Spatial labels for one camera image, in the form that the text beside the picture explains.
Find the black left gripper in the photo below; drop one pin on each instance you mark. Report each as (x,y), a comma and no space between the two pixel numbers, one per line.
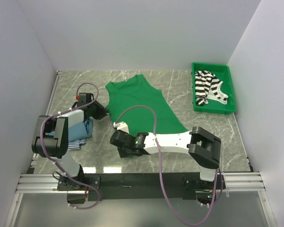
(102,110)

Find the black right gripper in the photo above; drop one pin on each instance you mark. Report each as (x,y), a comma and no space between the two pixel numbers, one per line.
(122,154)

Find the green tank top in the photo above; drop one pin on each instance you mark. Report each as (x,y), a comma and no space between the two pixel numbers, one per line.
(136,102)

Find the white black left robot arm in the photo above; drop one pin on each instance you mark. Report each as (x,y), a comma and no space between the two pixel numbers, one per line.
(54,137)

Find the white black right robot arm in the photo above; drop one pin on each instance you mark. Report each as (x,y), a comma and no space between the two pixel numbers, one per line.
(201,145)

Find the folded blue tank top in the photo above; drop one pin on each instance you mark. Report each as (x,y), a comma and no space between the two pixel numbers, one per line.
(80,130)

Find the blue white striped tank top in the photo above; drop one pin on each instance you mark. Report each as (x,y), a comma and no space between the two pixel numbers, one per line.
(76,144)

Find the black white striped tank top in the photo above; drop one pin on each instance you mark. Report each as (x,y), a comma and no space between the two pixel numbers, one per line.
(208,87)

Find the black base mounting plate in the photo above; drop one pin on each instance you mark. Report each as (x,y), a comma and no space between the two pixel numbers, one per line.
(187,186)

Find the green plastic bin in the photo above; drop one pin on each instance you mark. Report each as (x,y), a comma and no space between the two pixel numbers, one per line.
(223,73)

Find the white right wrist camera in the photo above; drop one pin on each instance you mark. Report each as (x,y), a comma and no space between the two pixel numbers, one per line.
(121,126)

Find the aluminium frame rail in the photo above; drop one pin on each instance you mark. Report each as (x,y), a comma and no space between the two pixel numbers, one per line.
(234,182)

